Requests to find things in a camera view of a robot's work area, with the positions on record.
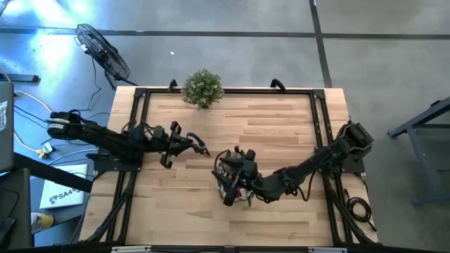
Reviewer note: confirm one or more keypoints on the cream green-trimmed gardening bag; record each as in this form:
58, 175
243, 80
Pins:
220, 193

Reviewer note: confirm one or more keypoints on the black aluminium table frame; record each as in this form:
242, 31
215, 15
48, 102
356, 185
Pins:
246, 91

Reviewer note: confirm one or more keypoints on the white printed box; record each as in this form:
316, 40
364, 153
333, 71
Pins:
70, 182

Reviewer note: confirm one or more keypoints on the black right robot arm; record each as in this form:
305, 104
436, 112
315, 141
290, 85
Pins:
309, 168

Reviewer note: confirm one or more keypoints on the grey flat case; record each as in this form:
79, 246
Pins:
6, 140

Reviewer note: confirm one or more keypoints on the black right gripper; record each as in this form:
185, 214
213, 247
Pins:
247, 168

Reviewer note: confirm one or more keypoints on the blue metal stand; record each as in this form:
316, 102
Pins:
418, 117

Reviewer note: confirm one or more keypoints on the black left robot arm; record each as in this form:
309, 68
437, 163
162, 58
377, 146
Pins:
105, 138

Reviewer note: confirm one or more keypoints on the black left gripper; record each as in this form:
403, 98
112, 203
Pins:
165, 142

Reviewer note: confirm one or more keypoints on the green plant in black pot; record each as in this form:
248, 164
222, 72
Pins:
202, 88

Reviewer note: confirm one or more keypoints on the red and black garden glove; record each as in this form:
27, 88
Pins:
242, 192

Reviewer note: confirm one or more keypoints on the yellow bottle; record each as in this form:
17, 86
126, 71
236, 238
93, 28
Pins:
42, 222

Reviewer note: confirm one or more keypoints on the black floor fan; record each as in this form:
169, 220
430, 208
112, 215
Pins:
102, 52

